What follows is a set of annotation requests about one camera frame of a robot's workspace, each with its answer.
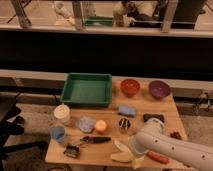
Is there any yellow banana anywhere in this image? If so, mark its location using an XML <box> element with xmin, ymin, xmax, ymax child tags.
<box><xmin>110</xmin><ymin>138</ymin><xmax>145</xmax><ymax>169</ymax></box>

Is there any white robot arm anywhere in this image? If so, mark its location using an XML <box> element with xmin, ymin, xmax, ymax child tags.
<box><xmin>128</xmin><ymin>118</ymin><xmax>213</xmax><ymax>171</ymax></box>

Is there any green plastic tray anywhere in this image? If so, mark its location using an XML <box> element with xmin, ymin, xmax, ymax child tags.
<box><xmin>61</xmin><ymin>73</ymin><xmax>112</xmax><ymax>107</ymax></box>

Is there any green tray in background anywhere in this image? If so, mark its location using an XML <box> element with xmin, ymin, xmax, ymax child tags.
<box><xmin>85</xmin><ymin>16</ymin><xmax>113</xmax><ymax>27</ymax></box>

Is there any red bowl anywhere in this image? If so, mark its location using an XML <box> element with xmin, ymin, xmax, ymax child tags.
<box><xmin>120</xmin><ymin>79</ymin><xmax>140</xmax><ymax>97</ymax></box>

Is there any blue sponge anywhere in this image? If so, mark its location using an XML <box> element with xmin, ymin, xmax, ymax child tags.
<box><xmin>118</xmin><ymin>105</ymin><xmax>136</xmax><ymax>117</ymax></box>

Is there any small orange ball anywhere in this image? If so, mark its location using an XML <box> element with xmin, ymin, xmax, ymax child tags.
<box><xmin>94</xmin><ymin>120</ymin><xmax>107</xmax><ymax>133</ymax></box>

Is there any crumpled blue cloth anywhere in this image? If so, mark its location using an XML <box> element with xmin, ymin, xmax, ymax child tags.
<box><xmin>75</xmin><ymin>116</ymin><xmax>96</xmax><ymax>133</ymax></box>

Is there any black rectangular block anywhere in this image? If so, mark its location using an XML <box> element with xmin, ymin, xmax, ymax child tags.
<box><xmin>143</xmin><ymin>114</ymin><xmax>165</xmax><ymax>123</ymax></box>

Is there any purple bowl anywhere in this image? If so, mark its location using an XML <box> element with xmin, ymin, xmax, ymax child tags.
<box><xmin>149</xmin><ymin>80</ymin><xmax>171</xmax><ymax>100</ymax></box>

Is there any blue plastic cup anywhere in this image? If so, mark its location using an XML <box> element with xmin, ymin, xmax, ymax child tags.
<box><xmin>50</xmin><ymin>125</ymin><xmax>66</xmax><ymax>143</ymax></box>

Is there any black binder clip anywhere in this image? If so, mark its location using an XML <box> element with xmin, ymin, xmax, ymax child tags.
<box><xmin>64</xmin><ymin>145</ymin><xmax>80</xmax><ymax>158</ymax></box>

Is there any person in background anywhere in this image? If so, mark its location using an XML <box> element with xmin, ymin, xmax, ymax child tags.
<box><xmin>113</xmin><ymin>0</ymin><xmax>167</xmax><ymax>27</ymax></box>

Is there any bunch of dark grapes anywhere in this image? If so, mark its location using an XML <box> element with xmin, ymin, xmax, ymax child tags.
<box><xmin>170</xmin><ymin>132</ymin><xmax>182</xmax><ymax>140</ymax></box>

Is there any orange carrot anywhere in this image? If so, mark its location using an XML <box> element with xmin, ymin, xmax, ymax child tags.
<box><xmin>146</xmin><ymin>151</ymin><xmax>169</xmax><ymax>164</ymax></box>

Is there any black chair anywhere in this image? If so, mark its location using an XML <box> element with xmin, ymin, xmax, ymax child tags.
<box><xmin>0</xmin><ymin>97</ymin><xmax>47</xmax><ymax>171</ymax></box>

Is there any black handled tool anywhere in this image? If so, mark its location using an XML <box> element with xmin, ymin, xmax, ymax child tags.
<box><xmin>80</xmin><ymin>136</ymin><xmax>111</xmax><ymax>144</ymax></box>

